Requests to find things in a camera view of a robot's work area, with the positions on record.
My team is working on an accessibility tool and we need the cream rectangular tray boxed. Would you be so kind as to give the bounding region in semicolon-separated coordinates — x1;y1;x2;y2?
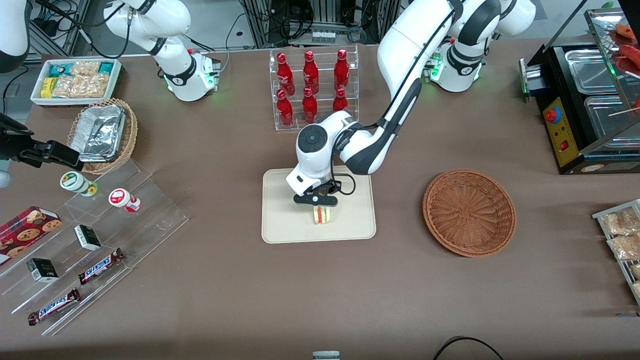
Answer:
261;168;377;245

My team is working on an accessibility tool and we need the clear acrylic stepped display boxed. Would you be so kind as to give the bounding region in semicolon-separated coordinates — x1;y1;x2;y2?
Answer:
0;159;190;337

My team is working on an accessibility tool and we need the tray of packaged snacks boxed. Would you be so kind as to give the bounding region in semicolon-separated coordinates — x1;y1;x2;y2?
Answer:
592;198;640;307

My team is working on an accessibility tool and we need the Snickers chocolate bar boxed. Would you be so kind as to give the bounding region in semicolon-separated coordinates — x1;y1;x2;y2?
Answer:
78;248;125;286
27;288;82;327

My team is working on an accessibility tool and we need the black food warmer yellow panel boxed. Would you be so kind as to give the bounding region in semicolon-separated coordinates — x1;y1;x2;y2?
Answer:
519;7;640;176

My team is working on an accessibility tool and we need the clear bag of puffed snacks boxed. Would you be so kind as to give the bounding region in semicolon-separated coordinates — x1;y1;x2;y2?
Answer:
70;60;102;77
52;73;110;99

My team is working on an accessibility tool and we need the light wicker basket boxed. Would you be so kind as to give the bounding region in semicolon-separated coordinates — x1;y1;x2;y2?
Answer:
67;97;139;175

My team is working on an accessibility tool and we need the round brown wicker basket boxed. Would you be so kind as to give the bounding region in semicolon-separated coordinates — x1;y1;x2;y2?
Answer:
422;169;517;259

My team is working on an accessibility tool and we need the red cookie box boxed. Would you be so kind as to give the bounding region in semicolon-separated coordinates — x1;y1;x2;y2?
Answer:
0;205;63;267

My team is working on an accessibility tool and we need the aluminium frame rack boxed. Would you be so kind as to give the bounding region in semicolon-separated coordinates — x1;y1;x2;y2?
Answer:
239;0;403;49

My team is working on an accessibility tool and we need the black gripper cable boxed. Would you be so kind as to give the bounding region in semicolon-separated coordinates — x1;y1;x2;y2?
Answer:
330;167;357;197

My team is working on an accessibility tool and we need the white rectangular snack bin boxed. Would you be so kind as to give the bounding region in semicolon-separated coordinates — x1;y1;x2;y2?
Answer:
30;58;123;109

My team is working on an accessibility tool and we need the green lidded yogurt cup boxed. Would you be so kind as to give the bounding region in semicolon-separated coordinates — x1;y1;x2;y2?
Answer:
59;171;99;198

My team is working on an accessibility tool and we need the black cable loop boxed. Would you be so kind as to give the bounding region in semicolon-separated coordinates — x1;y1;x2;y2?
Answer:
432;336;506;360

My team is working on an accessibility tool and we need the small black carton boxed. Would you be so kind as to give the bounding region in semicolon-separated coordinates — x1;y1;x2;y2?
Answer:
73;224;103;252
25;257;60;284

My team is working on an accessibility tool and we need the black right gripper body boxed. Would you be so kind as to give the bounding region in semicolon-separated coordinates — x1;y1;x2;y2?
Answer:
0;113;53;169

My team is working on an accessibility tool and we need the red lidded yogurt cup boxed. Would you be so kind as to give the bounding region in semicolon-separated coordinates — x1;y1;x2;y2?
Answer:
108;188;142;214

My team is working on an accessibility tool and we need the clear acrylic bottle rack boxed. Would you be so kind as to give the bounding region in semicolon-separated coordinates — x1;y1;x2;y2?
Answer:
268;44;360;132

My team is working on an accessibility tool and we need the stack of foil containers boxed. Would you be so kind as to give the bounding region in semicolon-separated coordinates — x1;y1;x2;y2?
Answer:
69;103;127;164

